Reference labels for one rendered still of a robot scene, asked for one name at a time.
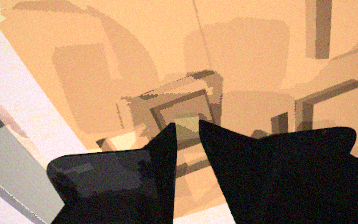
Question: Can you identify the pale yellow block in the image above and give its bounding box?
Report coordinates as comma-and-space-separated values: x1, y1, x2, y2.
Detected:
256, 131, 271, 139
174, 112, 199, 140

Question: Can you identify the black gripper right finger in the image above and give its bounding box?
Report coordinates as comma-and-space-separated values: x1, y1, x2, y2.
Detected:
199, 120, 357, 224

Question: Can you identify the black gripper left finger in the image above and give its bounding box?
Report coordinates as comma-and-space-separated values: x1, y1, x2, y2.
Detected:
46, 122, 177, 224

